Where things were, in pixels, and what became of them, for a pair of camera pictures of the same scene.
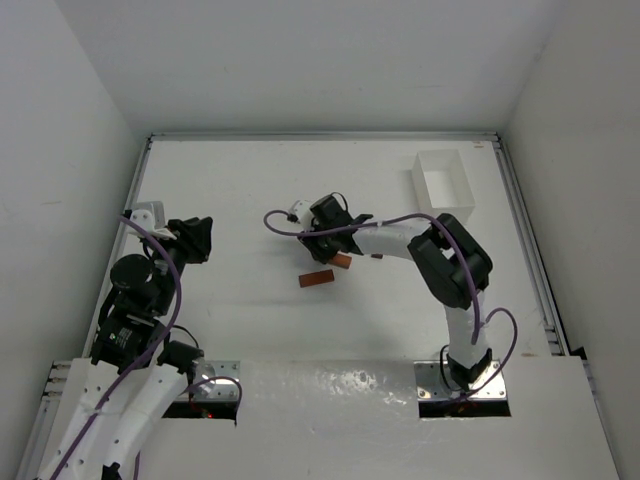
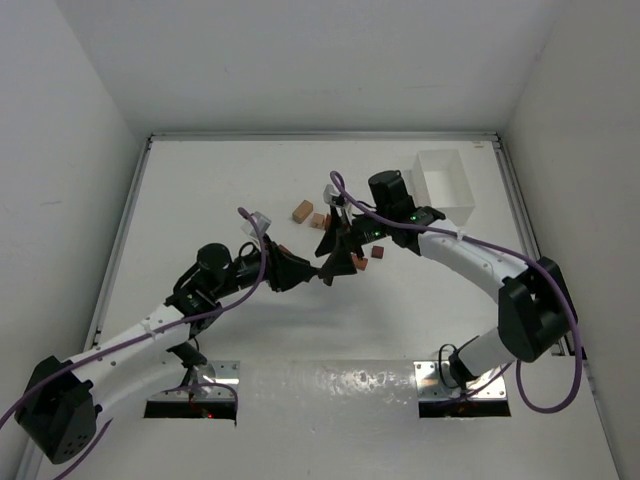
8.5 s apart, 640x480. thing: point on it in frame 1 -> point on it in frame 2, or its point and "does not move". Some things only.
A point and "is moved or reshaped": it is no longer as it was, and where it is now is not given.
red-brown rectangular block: [315, 278] is moved or reshaped
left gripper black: [185, 240] -> [275, 268]
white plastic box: [441, 184] does not move
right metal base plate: [433, 383] does not move
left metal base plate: [216, 391] does not move
